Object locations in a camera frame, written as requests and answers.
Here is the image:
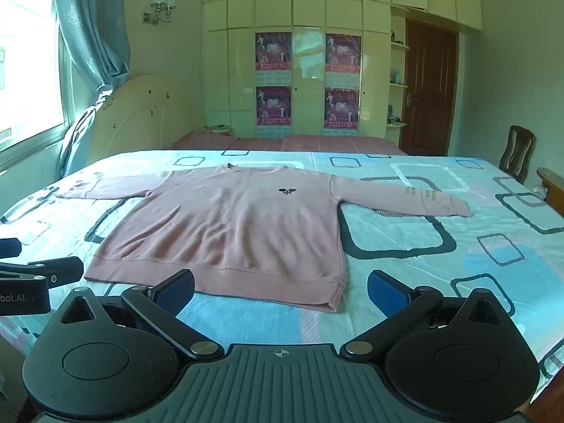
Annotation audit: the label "wall poster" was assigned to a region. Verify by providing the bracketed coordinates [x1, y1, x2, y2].
[326, 33, 362, 74]
[256, 86, 292, 138]
[325, 88, 360, 136]
[256, 32, 292, 71]

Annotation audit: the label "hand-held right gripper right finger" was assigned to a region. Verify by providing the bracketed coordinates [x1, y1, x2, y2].
[339, 269, 514, 361]

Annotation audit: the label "wooden furniture piece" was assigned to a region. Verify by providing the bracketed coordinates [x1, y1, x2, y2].
[537, 167, 564, 204]

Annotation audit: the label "pink sweater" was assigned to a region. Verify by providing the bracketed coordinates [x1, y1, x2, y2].
[55, 163, 473, 314]

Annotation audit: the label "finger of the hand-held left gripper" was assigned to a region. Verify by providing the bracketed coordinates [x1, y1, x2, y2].
[0, 256, 84, 292]
[0, 238, 23, 259]

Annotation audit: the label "cream headboard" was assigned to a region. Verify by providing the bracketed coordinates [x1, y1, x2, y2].
[86, 75, 197, 166]

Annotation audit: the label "patterned light blue bedsheet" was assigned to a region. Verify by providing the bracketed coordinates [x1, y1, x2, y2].
[0, 149, 564, 382]

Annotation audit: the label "blue-green curtain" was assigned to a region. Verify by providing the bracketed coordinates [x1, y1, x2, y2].
[52, 0, 132, 178]

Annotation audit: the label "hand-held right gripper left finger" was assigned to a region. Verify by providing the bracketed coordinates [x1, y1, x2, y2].
[59, 269, 225, 361]

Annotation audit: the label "brown wooden door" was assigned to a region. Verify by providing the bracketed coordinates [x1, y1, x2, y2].
[399, 18, 459, 157]

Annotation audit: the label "cream corner shelves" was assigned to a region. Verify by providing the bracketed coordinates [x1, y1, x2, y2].
[385, 31, 410, 129]

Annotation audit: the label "wall lamp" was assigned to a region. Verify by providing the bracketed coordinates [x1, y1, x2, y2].
[141, 0, 178, 25]

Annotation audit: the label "dark wooden chair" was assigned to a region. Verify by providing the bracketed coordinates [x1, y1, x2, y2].
[498, 125, 537, 183]

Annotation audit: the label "green wardrobe with posters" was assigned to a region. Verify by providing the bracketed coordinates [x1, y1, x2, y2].
[202, 0, 470, 139]

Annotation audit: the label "window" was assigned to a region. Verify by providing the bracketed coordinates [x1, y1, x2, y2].
[0, 0, 73, 172]

